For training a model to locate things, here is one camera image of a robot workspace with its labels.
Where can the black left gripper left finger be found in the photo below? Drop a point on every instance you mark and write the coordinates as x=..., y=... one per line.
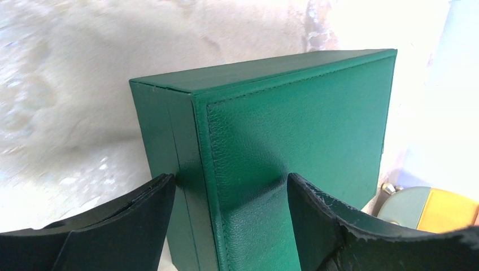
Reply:
x=126, y=233

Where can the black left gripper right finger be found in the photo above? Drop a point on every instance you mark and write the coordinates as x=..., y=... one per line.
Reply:
x=332, y=235

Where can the green jewelry box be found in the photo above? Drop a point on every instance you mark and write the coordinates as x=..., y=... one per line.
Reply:
x=232, y=133

